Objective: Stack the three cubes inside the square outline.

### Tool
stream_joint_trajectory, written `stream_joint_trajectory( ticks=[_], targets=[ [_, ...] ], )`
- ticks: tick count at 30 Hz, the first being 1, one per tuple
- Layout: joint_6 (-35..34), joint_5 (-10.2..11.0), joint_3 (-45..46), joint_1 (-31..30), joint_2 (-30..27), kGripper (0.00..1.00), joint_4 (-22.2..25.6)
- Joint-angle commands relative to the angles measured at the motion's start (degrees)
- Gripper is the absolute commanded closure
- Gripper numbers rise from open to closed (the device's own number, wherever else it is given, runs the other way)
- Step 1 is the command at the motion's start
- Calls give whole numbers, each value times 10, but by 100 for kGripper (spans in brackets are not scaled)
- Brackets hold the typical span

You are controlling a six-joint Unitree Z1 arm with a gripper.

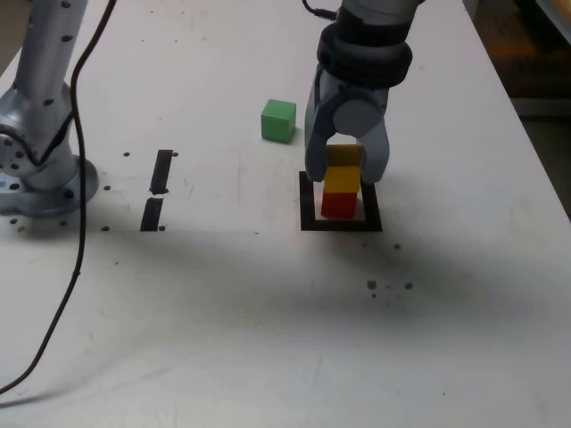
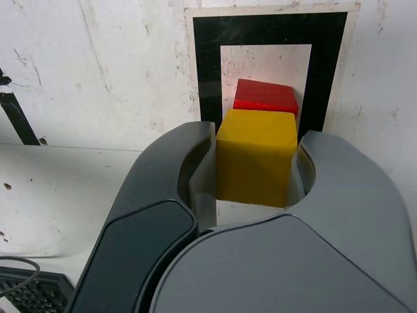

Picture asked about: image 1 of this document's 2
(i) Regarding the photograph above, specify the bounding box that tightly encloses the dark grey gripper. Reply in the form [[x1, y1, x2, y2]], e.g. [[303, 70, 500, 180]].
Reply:
[[303, 66, 393, 185]]

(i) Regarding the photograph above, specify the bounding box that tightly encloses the grey background rail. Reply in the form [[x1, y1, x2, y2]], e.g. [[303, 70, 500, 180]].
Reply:
[[511, 95, 571, 118]]

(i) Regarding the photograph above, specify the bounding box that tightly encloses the dark brown background furniture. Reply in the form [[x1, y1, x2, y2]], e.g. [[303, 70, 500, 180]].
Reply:
[[463, 0, 571, 97]]

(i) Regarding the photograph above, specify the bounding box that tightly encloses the black tape strip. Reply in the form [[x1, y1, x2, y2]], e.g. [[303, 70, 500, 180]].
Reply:
[[139, 149, 174, 233]]

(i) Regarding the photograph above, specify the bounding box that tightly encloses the black tape square outline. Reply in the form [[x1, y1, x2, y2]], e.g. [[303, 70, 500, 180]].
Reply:
[[298, 170, 385, 234]]

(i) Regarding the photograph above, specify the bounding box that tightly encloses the red cube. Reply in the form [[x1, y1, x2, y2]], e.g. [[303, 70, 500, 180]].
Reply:
[[320, 189, 360, 220]]

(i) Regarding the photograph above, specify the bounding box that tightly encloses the green cube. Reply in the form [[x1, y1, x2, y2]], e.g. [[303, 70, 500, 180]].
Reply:
[[260, 98, 298, 144]]

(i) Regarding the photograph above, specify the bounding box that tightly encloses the yellow cube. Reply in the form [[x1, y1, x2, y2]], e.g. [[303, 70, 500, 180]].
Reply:
[[324, 144, 364, 194]]

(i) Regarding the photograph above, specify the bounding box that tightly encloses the orange panel with grey frame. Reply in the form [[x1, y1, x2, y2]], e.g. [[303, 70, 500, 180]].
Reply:
[[533, 0, 571, 35]]

